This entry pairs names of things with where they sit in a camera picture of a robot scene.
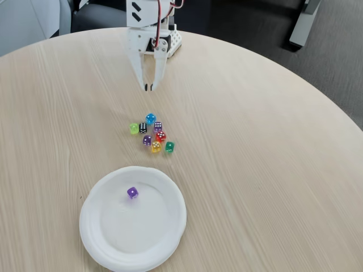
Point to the yellow translucent die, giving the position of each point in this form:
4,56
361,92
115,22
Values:
156,147

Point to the white desk leg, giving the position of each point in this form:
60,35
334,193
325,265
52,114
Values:
300,28

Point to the green translucent die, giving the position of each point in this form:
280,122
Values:
169,147

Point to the grey office chair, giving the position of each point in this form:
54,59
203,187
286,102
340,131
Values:
99,17

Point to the white cabinet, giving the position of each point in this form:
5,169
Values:
22,22

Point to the purple translucent die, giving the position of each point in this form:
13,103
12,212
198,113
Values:
132,193
158,126
147,140

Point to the lime translucent die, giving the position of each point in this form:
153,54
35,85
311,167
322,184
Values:
133,128

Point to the black die white pips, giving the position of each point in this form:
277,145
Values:
143,128

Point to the red translucent die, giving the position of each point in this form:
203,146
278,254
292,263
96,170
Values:
160,136

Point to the white paper plate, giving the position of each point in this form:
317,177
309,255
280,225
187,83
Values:
136,226

